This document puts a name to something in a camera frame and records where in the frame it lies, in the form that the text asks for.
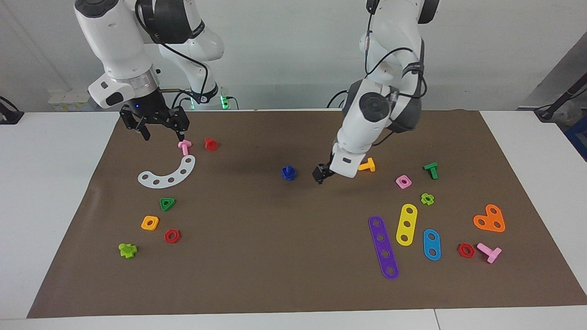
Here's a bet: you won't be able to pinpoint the white curved five-hole plate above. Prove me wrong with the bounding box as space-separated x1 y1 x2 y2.
138 155 196 189

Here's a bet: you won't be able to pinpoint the white cardboard box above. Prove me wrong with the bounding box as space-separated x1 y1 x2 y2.
48 89 100 112

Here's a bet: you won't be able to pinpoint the large brown table mat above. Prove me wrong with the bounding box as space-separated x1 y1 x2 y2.
27 109 587 319

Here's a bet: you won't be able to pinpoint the purple four-hole plastic strip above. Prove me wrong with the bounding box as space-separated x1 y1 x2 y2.
368 215 399 280

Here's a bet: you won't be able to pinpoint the yellow three-hole plastic strip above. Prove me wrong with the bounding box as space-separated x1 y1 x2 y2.
396 203 418 247

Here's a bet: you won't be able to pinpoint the blue two-hole plastic strip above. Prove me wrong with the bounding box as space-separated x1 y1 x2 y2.
423 229 442 261

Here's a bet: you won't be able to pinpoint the black stand base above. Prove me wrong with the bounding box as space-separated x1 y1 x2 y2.
0 96 24 125

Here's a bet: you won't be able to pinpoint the orange angled three-hole plate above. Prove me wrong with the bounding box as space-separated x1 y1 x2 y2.
473 204 506 233

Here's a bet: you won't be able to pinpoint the black slanted pole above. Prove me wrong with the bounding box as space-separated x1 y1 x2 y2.
534 73 587 122

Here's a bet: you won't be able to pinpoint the blue crate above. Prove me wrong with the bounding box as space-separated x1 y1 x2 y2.
565 115 587 162

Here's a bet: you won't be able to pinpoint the black base power cable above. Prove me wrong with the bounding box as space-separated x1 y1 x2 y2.
327 90 349 109
171 89 195 110

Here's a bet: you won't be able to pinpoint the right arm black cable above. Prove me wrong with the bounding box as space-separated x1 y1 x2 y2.
135 0 210 109

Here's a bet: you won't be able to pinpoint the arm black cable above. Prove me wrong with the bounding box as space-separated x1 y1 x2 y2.
362 0 429 147
135 0 210 109

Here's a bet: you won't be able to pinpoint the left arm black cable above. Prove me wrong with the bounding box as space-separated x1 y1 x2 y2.
362 0 429 147

